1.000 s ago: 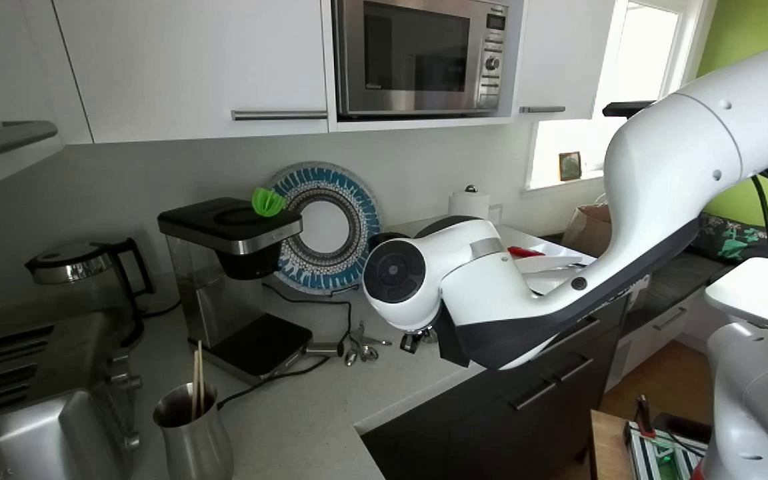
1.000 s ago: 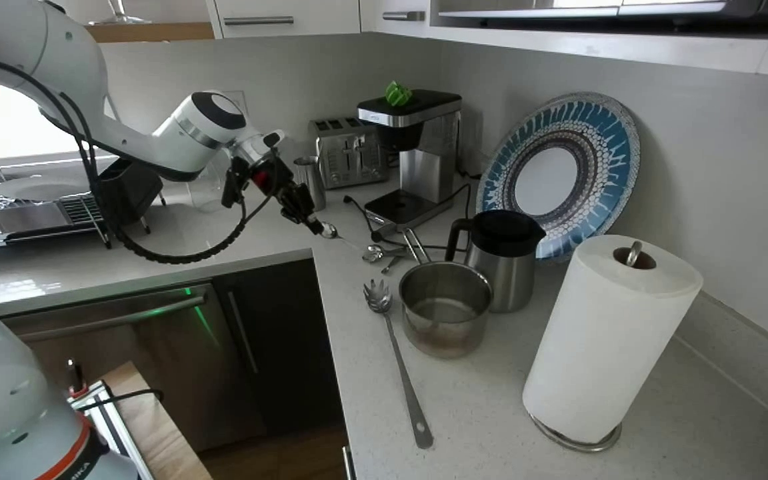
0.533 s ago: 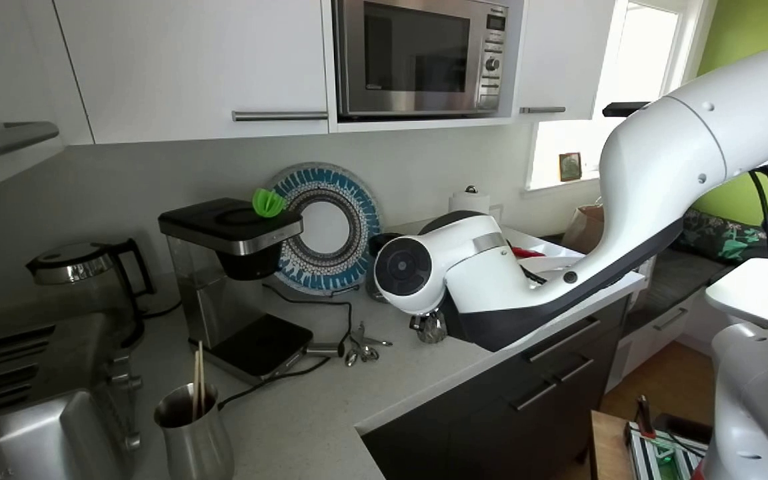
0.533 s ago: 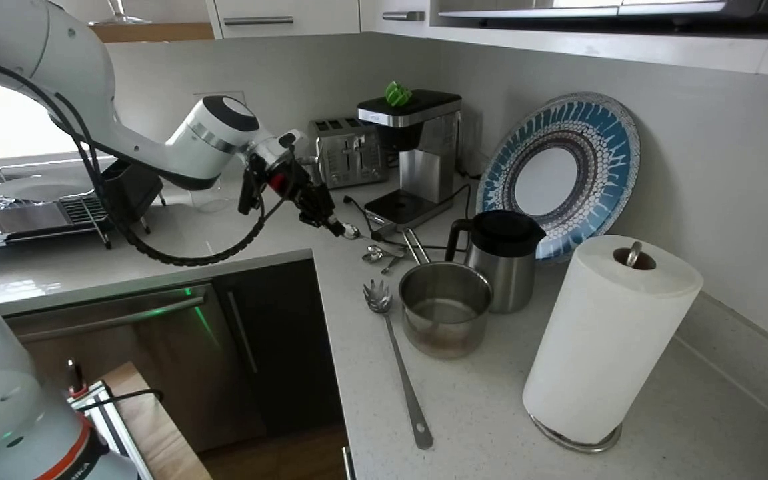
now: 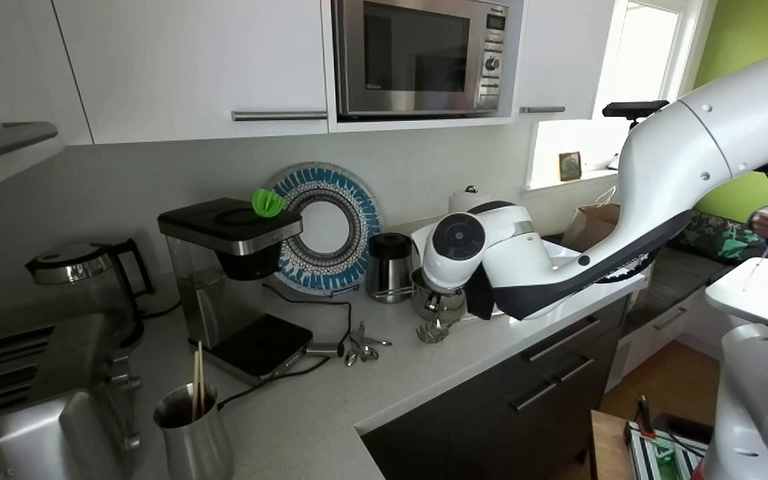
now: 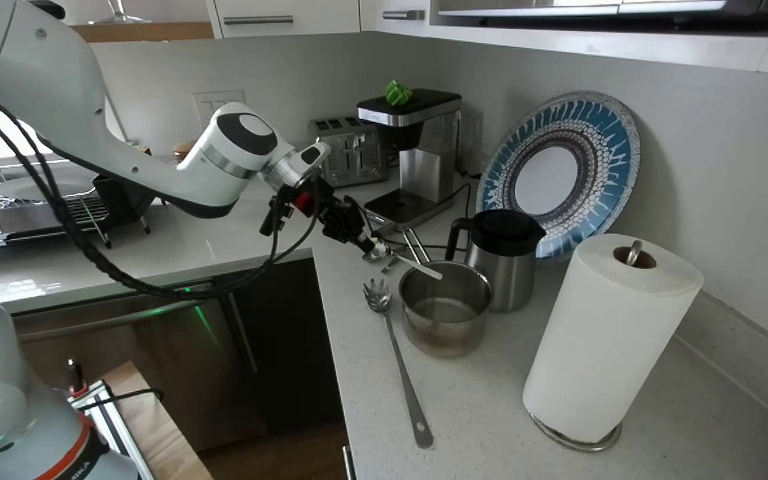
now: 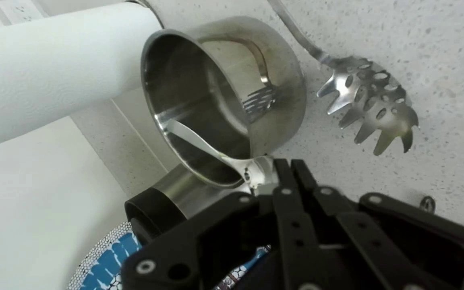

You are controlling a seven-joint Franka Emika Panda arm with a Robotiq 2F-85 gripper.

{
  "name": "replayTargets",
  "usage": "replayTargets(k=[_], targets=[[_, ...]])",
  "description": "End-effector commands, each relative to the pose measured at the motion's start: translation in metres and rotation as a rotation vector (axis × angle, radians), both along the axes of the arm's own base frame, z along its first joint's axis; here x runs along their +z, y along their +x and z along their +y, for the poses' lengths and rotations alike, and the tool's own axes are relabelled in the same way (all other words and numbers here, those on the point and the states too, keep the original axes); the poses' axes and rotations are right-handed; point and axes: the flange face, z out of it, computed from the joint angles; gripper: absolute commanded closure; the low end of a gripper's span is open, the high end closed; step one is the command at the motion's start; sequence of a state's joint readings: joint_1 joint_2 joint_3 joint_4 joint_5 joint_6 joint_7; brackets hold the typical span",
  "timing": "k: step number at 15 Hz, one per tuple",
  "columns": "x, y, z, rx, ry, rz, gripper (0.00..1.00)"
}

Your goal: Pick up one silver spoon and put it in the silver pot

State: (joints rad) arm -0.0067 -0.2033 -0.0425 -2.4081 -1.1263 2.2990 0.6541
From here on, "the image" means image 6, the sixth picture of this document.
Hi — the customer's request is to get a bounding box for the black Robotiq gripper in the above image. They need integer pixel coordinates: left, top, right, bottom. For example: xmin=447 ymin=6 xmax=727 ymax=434
xmin=311 ymin=190 xmax=394 ymax=267

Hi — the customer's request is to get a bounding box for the large silver spoon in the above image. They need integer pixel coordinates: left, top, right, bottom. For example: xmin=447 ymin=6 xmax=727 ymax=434
xmin=371 ymin=247 xmax=447 ymax=286

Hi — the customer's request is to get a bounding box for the silver toaster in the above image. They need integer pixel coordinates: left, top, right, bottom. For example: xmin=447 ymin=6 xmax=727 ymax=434
xmin=306 ymin=115 xmax=388 ymax=191

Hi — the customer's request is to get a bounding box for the black and steel coffee maker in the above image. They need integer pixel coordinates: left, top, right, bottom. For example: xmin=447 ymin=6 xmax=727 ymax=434
xmin=355 ymin=85 xmax=467 ymax=226

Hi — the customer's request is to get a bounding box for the dark lower cabinet front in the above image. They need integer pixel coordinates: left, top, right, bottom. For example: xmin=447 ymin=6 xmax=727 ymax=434
xmin=207 ymin=258 xmax=344 ymax=439

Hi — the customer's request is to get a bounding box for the steel carafe with black lid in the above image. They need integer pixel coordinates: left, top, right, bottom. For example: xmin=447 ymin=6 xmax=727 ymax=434
xmin=443 ymin=207 xmax=548 ymax=318

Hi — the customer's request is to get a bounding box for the small green object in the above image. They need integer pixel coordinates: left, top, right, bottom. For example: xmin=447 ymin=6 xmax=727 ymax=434
xmin=380 ymin=77 xmax=415 ymax=109

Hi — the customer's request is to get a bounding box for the blue and white patterned plate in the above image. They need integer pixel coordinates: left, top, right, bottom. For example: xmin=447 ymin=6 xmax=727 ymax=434
xmin=471 ymin=89 xmax=644 ymax=263

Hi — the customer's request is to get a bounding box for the narrow white upper cabinet door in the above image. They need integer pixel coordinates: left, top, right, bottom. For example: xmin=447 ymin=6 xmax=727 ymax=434
xmin=356 ymin=0 xmax=438 ymax=38

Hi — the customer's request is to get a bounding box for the wide white upper cabinet door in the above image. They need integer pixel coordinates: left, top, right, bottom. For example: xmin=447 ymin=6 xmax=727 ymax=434
xmin=210 ymin=0 xmax=362 ymax=39

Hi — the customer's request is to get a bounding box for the wooden lower cabinet front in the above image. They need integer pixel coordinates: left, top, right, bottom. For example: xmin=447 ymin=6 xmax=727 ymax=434
xmin=11 ymin=283 xmax=234 ymax=454

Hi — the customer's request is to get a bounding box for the black countertop object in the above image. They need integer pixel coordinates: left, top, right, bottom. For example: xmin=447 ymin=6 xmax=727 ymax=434
xmin=87 ymin=171 xmax=159 ymax=237

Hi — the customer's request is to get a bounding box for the white paper towel roll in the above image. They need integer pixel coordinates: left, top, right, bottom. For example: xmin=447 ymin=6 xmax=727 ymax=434
xmin=520 ymin=231 xmax=706 ymax=449

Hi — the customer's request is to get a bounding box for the metal paper towel holder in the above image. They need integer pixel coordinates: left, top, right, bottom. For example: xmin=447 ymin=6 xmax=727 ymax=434
xmin=528 ymin=241 xmax=658 ymax=457

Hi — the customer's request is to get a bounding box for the wooden shelf board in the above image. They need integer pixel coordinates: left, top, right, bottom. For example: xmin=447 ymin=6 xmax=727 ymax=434
xmin=71 ymin=19 xmax=219 ymax=45

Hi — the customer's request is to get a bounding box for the metal dish rack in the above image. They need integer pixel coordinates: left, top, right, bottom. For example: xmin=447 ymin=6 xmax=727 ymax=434
xmin=0 ymin=163 xmax=112 ymax=255

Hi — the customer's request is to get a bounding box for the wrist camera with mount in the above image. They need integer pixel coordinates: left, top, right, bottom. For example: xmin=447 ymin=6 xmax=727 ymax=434
xmin=255 ymin=178 xmax=318 ymax=241

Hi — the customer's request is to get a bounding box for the silver pot with handle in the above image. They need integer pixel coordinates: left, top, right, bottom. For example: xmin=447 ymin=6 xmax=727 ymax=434
xmin=398 ymin=226 xmax=496 ymax=362

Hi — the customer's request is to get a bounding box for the silver metal bracket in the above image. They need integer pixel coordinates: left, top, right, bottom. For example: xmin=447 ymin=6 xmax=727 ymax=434
xmin=60 ymin=357 xmax=155 ymax=480

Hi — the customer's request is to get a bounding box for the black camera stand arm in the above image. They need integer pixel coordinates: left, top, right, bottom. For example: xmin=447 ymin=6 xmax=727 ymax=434
xmin=28 ymin=0 xmax=68 ymax=22

